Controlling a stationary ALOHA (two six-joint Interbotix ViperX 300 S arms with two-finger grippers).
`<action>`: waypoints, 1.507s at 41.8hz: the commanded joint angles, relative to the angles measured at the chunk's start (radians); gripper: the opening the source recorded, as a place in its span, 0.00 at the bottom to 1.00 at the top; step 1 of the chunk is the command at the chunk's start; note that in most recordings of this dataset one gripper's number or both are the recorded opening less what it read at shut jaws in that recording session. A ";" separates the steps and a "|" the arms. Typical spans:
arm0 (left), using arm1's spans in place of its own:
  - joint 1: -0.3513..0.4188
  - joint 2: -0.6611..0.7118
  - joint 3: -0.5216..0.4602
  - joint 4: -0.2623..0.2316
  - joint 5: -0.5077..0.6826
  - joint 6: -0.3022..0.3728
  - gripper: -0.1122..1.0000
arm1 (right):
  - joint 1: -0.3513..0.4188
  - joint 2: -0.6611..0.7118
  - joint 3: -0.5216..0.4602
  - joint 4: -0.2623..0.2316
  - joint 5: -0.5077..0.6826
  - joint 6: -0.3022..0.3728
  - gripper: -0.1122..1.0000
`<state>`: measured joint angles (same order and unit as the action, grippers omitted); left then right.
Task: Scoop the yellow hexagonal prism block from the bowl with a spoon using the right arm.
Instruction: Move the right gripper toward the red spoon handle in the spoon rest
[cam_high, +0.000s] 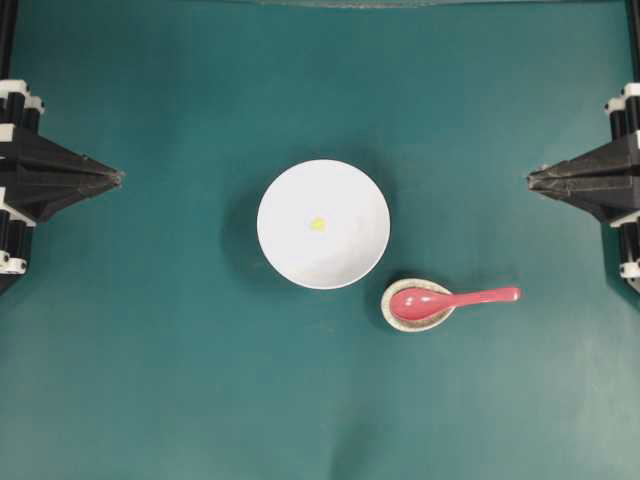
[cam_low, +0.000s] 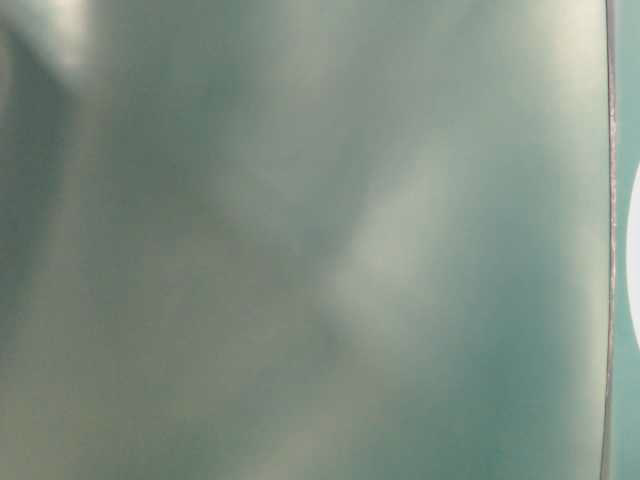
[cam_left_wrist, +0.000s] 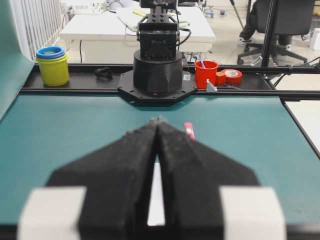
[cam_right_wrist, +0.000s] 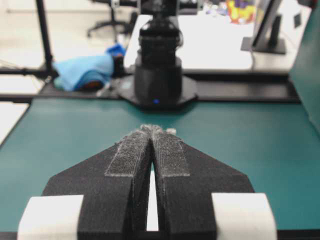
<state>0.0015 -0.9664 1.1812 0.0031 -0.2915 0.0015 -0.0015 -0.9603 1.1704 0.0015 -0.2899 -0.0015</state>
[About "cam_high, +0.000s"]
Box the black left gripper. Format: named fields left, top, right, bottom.
left=1, top=79, right=123, bottom=294

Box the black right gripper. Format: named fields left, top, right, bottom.
left=528, top=83, right=639, bottom=293

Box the pink ceramic spoon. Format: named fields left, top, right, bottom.
left=390, top=287, right=521, bottom=322

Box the yellow hexagonal prism block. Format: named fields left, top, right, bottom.
left=310, top=217, right=326, bottom=232

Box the speckled beige spoon rest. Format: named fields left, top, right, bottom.
left=380, top=278, right=455, bottom=333

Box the white round bowl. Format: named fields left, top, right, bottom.
left=256, top=159, right=391, bottom=290

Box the black frame rail left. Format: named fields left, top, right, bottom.
left=0, top=0, right=19, bottom=80

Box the black frame rail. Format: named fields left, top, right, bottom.
left=0, top=0, right=19, bottom=80
left=626, top=0, right=640, bottom=82

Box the black frame rail right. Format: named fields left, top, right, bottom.
left=626, top=0, right=640, bottom=82

